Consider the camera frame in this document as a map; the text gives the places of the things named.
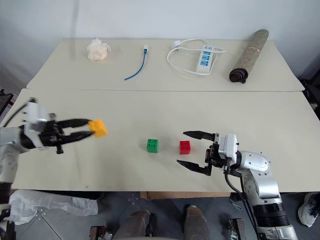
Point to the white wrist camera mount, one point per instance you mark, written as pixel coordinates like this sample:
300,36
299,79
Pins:
228,147
35,115

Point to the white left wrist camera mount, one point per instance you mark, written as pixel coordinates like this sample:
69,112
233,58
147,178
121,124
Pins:
35,115

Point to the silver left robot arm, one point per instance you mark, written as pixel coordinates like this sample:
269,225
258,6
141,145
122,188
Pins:
7,160

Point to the dark metal bracket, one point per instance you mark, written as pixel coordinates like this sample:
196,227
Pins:
100,232
237,228

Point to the green toy brick cube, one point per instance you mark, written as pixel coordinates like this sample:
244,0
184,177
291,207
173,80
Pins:
152,145

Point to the black equipment frame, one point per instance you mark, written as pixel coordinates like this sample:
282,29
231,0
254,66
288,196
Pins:
5,101
312,96

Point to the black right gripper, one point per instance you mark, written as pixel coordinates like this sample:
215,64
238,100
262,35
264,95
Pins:
213,156

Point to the white sneaker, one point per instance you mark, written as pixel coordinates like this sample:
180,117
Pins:
308,208

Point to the dark rounded shape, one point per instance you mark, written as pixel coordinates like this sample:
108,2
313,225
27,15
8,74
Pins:
135,225
196,222

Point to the red toy brick cube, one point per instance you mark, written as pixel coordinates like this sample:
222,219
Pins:
185,147

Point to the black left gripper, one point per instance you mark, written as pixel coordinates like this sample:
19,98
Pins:
51,135

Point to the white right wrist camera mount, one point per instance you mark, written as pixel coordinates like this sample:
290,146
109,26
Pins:
228,147

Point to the yellow toy brick cube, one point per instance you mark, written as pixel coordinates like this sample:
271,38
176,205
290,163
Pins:
99,128

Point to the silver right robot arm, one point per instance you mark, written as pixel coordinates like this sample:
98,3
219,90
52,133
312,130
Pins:
260,162

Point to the rolled speckled mat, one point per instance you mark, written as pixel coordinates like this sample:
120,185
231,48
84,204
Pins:
250,53

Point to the white plastic bag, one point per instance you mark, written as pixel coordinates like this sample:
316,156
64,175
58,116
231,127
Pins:
50,203

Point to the brown cardboard sheet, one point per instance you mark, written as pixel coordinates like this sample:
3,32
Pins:
187,195

